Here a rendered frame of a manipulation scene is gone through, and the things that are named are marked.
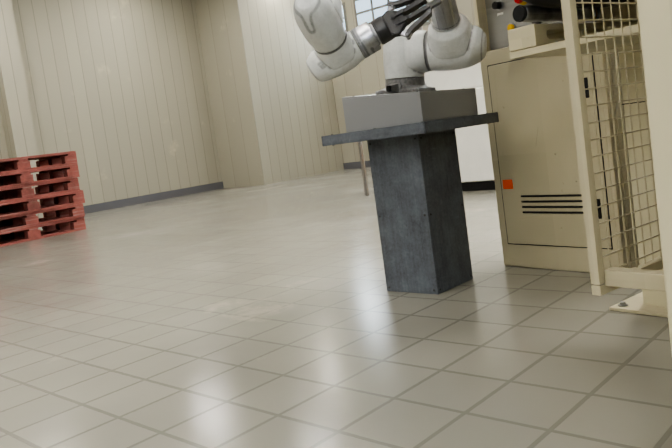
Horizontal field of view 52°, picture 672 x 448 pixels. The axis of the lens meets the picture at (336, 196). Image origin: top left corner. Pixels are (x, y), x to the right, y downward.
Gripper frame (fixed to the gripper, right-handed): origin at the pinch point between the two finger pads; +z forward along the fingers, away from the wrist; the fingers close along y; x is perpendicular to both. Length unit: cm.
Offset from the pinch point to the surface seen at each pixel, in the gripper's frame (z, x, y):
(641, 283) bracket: -4, 50, 94
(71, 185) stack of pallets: -375, -448, -278
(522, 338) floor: -26, -31, 91
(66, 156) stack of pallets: -362, -435, -304
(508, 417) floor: -36, 18, 106
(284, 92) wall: -181, -874, -476
